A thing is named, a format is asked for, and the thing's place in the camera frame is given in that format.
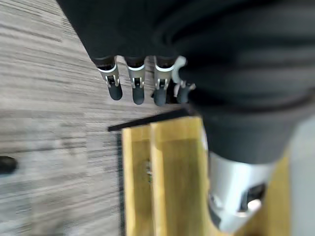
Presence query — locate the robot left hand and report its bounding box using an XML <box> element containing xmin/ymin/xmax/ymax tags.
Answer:
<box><xmin>56</xmin><ymin>0</ymin><xmax>315</xmax><ymax>233</ymax></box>

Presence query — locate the dark robot foot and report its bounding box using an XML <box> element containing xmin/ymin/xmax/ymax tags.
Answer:
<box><xmin>0</xmin><ymin>155</ymin><xmax>18</xmax><ymax>175</ymax></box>

